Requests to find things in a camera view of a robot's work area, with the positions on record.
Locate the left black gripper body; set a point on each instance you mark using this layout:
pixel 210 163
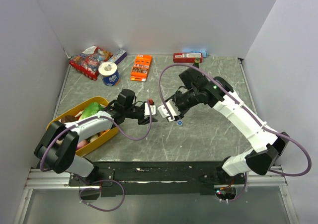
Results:
pixel 136 113

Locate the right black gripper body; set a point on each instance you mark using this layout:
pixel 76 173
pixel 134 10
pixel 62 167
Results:
pixel 183 102

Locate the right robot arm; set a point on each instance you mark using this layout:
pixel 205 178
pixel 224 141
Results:
pixel 267 144

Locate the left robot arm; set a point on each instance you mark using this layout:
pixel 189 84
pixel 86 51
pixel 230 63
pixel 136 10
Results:
pixel 57 148

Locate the green glass bottle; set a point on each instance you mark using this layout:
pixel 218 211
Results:
pixel 196 62

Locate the red flat box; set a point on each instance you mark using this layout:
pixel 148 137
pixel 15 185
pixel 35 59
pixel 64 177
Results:
pixel 187 57

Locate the green lettuce toy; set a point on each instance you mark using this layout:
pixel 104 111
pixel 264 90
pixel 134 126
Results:
pixel 90 110

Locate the yellow oval basket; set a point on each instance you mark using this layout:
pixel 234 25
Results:
pixel 103 136

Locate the orange snack box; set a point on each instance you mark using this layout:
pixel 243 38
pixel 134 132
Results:
pixel 141 67

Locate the toilet paper roll blue wrap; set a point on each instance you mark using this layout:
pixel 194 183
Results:
pixel 109 73

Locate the blue packet behind box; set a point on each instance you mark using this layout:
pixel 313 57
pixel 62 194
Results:
pixel 203 52

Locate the purple onion toy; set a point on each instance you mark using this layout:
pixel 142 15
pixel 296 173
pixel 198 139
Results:
pixel 82 144

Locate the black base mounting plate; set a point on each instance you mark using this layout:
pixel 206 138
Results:
pixel 156 177

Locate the brown mushroom toy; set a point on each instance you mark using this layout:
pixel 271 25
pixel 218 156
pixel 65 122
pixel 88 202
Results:
pixel 68 119

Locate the red snack bag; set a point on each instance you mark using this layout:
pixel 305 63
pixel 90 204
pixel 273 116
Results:
pixel 88 61

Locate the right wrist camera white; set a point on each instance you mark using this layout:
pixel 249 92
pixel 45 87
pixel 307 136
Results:
pixel 169 111

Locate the aluminium rail frame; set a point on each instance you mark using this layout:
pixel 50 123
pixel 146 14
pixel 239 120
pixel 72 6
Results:
pixel 50 180

